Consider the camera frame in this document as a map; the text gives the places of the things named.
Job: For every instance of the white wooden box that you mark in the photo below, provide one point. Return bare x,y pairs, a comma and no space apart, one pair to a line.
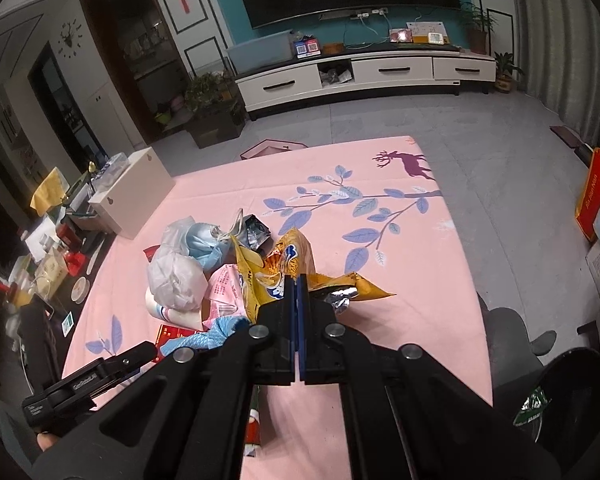
130,195

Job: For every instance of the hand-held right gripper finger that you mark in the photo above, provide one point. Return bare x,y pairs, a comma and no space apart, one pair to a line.
303,325
291,325

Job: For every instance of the green snack packet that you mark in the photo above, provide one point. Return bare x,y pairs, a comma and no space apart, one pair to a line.
255,425

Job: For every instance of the yellow cloth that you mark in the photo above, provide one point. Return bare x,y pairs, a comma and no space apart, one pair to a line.
47,192

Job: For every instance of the small potted plant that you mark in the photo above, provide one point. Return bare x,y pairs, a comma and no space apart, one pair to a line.
505,72

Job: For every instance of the bushy potted plant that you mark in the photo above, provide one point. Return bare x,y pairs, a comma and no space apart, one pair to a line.
205,90

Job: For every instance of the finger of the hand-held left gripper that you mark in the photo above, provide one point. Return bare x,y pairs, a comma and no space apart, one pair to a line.
130,357

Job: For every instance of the silver foil wrapper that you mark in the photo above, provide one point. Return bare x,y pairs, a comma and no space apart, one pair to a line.
255,232

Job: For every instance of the black deer wall clock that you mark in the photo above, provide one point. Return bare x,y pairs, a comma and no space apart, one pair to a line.
72,37

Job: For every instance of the grey chair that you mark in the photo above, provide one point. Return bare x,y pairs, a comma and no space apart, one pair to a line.
510,340

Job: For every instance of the white television cabinet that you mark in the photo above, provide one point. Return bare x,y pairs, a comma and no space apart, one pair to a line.
380,70

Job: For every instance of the white calendar card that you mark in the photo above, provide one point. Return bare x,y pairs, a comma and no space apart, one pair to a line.
422,30

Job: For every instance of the orange shopping bag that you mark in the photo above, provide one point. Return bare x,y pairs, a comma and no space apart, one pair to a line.
595,185

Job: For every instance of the pink flat box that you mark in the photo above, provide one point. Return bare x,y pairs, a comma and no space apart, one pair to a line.
270,149

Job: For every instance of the blue cloth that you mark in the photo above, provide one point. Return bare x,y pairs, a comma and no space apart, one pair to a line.
220,332

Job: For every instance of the clear plastic storage box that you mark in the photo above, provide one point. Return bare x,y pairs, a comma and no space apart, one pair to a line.
260,52

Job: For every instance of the blue plastic bag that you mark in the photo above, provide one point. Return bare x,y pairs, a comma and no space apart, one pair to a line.
205,245

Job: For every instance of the pink tissue packet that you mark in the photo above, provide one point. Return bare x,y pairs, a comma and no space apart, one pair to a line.
225,285

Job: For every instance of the black trash bin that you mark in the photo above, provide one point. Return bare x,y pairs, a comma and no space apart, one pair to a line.
575,380

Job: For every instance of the white round plate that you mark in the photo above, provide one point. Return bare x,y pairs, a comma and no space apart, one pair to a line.
80,289

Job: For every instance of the dark doormat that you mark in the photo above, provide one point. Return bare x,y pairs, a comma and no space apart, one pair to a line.
569,136

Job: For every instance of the red snack wrapper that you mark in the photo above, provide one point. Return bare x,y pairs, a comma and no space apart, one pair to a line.
151,254

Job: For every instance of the yellow snack bag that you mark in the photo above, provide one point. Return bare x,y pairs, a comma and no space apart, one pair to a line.
260,280

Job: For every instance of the dark plant stand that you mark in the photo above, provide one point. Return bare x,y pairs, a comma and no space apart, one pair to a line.
215,127

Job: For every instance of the green printed wrapper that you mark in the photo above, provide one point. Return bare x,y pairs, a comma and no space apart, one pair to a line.
530,405

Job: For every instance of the pink printed sheet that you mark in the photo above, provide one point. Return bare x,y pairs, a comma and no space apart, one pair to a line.
380,270

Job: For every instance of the white plastic bag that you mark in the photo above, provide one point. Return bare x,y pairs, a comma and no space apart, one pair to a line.
175,280

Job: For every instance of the red photo frame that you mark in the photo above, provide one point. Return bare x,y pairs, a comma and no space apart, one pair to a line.
401,36

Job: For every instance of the grey curtain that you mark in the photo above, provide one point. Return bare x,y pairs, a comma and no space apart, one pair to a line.
555,35

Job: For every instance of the tall potted plant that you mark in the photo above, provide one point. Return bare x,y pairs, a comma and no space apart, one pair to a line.
477,30

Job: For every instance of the red flat box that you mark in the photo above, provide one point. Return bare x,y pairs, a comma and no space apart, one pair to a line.
172,334

